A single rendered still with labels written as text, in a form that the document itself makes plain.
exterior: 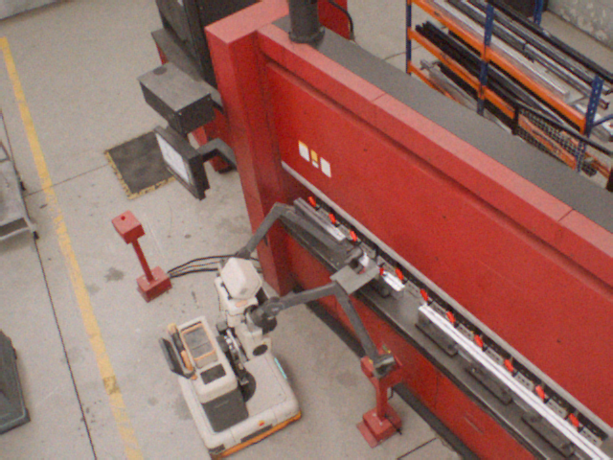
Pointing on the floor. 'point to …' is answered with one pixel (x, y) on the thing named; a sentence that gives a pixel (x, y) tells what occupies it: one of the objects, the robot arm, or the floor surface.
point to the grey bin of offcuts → (11, 389)
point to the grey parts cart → (13, 203)
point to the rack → (511, 75)
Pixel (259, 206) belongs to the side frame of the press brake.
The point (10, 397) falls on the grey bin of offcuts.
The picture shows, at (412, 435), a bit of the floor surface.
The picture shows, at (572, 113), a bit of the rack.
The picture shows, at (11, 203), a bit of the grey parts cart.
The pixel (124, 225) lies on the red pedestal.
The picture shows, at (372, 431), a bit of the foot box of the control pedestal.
